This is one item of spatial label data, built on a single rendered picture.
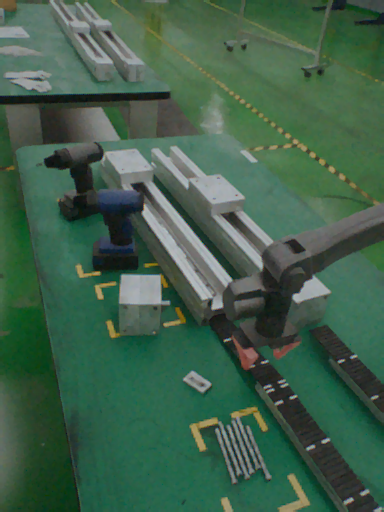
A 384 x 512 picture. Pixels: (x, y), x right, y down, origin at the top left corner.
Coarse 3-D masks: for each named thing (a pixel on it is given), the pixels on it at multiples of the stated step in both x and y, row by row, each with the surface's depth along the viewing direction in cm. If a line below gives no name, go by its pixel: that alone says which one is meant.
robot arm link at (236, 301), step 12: (252, 276) 84; (264, 276) 85; (288, 276) 79; (300, 276) 79; (228, 288) 83; (240, 288) 82; (252, 288) 82; (264, 288) 82; (276, 288) 82; (288, 288) 80; (300, 288) 81; (228, 300) 84; (240, 300) 82; (252, 300) 82; (228, 312) 84; (240, 312) 82; (252, 312) 83
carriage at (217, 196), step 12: (192, 180) 145; (204, 180) 145; (216, 180) 146; (192, 192) 145; (204, 192) 139; (216, 192) 140; (228, 192) 140; (204, 204) 139; (216, 204) 135; (228, 204) 137; (240, 204) 139; (228, 216) 142
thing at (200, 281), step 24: (144, 192) 151; (144, 216) 133; (168, 216) 136; (144, 240) 136; (168, 240) 124; (192, 240) 125; (168, 264) 122; (192, 264) 121; (216, 264) 117; (192, 288) 110; (216, 288) 116; (192, 312) 113; (216, 312) 111
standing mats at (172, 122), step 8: (160, 104) 468; (168, 104) 470; (176, 104) 474; (160, 112) 450; (168, 112) 452; (176, 112) 453; (160, 120) 432; (168, 120) 434; (176, 120) 436; (184, 120) 438; (160, 128) 417; (168, 128) 418; (176, 128) 420; (184, 128) 421; (192, 128) 423; (160, 136) 402; (168, 136) 404; (176, 136) 406; (184, 136) 407
